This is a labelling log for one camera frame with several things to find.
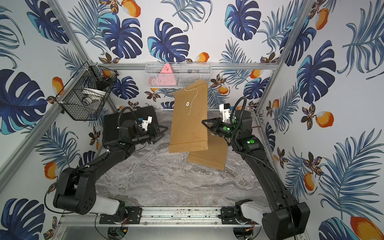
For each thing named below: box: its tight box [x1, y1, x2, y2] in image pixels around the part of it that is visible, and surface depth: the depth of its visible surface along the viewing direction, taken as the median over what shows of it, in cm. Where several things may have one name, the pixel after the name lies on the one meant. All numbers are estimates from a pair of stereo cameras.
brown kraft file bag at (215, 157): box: [187, 130, 229, 171], surface depth 96 cm
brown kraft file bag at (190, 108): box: [169, 79, 209, 153], surface depth 77 cm
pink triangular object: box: [148, 63, 177, 86], surface depth 92 cm
